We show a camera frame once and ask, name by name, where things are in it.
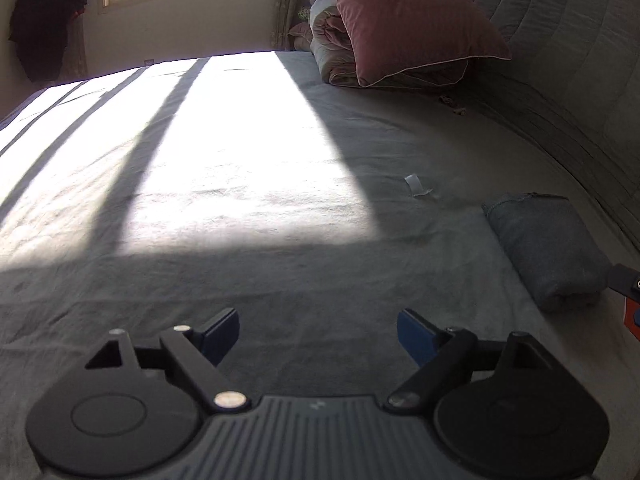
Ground folded white pink quilt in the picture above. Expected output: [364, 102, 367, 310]
[288, 0, 468, 90]

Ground orange red paper card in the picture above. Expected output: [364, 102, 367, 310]
[623, 298, 640, 340]

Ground pink velvet pillow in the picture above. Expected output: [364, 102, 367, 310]
[336, 0, 511, 88]

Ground small white paper tag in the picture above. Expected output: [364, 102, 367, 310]
[405, 174, 433, 198]

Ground grey knitted cat sweater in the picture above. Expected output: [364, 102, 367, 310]
[482, 193, 612, 313]

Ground grey quilted headboard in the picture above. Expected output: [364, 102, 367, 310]
[462, 0, 639, 244]

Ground dark clothes hanging on wall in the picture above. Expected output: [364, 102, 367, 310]
[9, 0, 87, 84]

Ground grey bed sheet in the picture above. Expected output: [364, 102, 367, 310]
[1, 52, 639, 479]

